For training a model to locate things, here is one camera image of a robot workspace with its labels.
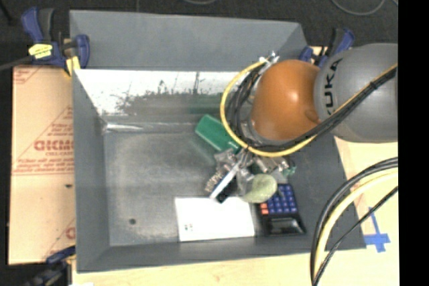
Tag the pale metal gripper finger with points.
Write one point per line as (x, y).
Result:
(214, 183)

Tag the dark green flat block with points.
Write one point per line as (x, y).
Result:
(214, 134)

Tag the white flat box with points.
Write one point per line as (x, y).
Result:
(214, 219)

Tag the pale green rounded lump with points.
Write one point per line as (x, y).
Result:
(261, 189)

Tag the grey metal bin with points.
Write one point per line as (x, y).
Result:
(151, 177)

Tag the black calculator with blue keys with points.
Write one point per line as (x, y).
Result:
(281, 211)

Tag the brown cardboard board, red print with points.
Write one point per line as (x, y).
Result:
(40, 157)

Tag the black cylinder on white bracket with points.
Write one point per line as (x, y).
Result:
(225, 185)

